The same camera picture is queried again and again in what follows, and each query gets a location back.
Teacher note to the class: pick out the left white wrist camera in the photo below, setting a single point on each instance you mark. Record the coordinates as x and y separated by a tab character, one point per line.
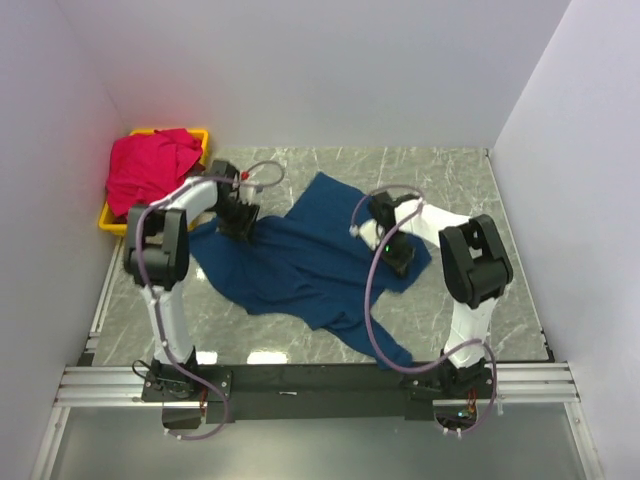
248	189

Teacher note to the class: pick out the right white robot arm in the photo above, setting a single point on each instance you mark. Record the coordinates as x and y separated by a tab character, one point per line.
476	270

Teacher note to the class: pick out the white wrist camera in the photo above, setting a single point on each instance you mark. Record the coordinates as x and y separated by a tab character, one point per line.
370	232
248	189

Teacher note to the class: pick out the blue t shirt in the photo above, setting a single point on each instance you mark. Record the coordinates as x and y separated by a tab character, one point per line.
306	264

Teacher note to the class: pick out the pink t shirt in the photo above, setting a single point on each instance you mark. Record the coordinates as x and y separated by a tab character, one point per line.
150	170

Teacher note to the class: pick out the yellow plastic bin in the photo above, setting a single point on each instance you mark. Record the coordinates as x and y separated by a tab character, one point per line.
112	220

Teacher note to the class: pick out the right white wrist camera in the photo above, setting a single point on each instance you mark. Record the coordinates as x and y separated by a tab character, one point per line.
370	232

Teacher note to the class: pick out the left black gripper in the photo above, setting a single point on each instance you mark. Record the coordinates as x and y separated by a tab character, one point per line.
242	227

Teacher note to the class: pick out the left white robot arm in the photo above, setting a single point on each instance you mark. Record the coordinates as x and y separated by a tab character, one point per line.
157	256

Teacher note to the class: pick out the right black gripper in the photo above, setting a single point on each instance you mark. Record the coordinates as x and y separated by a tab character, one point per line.
401	266

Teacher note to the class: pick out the black base beam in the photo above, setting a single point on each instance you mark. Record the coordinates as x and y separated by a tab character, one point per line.
316	391

